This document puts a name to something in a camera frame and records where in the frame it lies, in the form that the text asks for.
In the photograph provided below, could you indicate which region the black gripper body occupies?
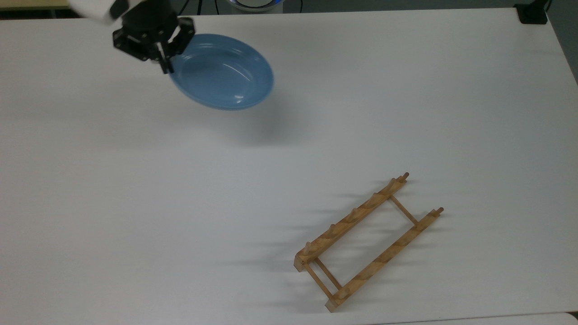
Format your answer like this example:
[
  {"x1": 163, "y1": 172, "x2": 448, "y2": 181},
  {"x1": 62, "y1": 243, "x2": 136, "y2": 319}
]
[{"x1": 112, "y1": 0, "x2": 196, "y2": 62}]

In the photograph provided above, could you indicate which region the blue ceramic plate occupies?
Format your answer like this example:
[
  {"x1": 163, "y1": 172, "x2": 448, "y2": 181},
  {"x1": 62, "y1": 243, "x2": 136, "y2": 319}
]
[{"x1": 168, "y1": 33, "x2": 275, "y2": 110}]

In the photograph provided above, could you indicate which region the wooden plate rack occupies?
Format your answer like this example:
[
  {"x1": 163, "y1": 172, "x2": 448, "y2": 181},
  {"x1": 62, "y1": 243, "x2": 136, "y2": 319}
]
[{"x1": 294, "y1": 172, "x2": 444, "y2": 313}]

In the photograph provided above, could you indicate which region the light wooden desk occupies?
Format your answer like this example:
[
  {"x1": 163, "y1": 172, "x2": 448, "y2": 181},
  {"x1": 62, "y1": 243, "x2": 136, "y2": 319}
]
[{"x1": 0, "y1": 0, "x2": 70, "y2": 10}]

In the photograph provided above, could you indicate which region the white robot base blue ring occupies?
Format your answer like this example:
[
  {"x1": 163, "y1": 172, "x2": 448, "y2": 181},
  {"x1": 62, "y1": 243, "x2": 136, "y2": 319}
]
[{"x1": 227, "y1": 0, "x2": 285, "y2": 13}]

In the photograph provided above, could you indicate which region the black table clamp mount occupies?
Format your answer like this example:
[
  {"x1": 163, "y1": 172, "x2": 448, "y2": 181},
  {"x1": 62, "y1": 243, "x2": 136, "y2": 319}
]
[{"x1": 515, "y1": 0, "x2": 552, "y2": 25}]

